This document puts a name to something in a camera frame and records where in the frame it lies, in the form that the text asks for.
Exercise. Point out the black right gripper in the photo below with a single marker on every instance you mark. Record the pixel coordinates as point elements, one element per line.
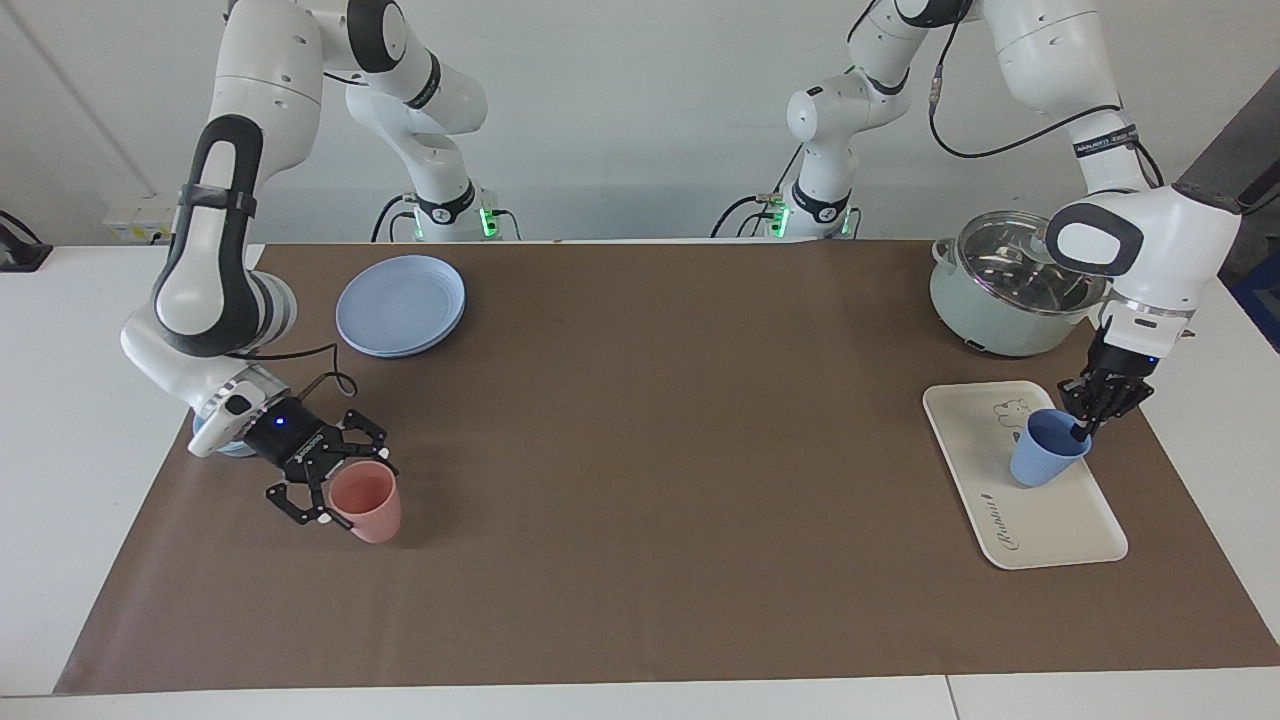
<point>290,440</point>

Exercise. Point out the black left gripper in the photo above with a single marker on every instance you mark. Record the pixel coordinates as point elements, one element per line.
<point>1125,360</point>

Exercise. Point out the pink cup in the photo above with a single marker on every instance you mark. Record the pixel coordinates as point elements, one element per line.
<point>370,510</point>

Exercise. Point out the blue ribbed cup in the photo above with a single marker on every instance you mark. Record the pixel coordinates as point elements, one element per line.
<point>1040,460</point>

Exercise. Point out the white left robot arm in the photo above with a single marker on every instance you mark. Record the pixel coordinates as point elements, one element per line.
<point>1150,250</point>

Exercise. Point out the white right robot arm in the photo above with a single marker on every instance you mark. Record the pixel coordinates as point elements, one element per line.
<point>215,260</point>

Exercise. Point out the cream rectangular rabbit tray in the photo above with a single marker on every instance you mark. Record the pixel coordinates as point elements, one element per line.
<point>1040,520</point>

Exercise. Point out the light blue bowl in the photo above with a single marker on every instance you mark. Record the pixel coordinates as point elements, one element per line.
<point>235,448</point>

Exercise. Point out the pale green electric pot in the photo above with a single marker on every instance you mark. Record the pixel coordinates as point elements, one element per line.
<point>990,325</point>

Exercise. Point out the glass pot lid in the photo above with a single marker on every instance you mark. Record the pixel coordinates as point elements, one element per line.
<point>1010,265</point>

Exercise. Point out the periwinkle blue plate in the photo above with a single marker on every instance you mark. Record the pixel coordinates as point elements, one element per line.
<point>400,305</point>

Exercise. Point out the blue crate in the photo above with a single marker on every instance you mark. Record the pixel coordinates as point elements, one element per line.
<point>1262,300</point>

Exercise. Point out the black stand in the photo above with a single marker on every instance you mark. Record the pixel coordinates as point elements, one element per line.
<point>1255,195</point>

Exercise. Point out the brown paper table mat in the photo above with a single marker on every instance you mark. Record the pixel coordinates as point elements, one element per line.
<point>650,480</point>

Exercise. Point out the white wall socket box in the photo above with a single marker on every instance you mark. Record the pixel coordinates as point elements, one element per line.
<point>130,222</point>

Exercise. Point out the black desk mount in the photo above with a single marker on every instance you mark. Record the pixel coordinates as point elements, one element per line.
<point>20,250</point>

